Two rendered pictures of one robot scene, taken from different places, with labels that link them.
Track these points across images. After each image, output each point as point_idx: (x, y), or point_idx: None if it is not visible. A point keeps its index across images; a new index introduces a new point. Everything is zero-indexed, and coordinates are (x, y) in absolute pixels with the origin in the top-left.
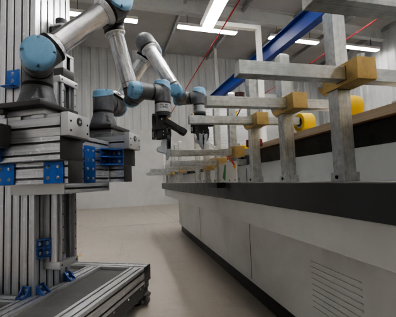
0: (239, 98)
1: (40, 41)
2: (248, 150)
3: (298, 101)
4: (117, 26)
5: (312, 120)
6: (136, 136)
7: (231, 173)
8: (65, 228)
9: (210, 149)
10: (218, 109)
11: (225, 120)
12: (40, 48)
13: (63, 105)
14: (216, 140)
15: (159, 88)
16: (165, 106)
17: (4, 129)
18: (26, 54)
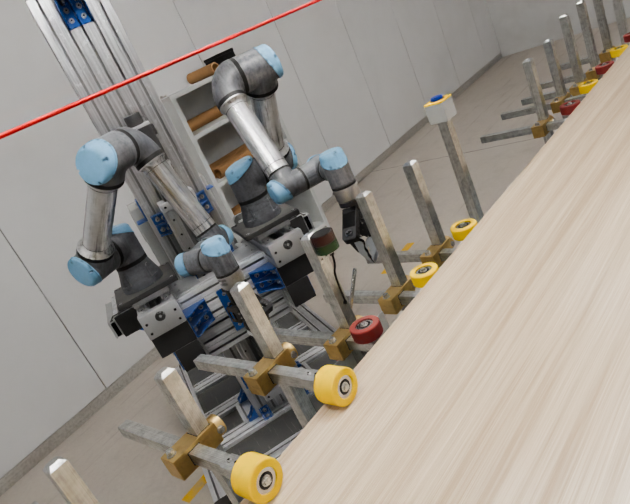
0: (139, 437)
1: (75, 265)
2: (356, 343)
3: (171, 470)
4: (140, 164)
5: (328, 398)
6: (290, 239)
7: (354, 367)
8: (261, 358)
9: (303, 337)
10: (363, 199)
11: (227, 371)
12: (80, 272)
13: (185, 237)
14: (381, 256)
15: (204, 263)
16: (223, 283)
17: (131, 314)
18: (77, 280)
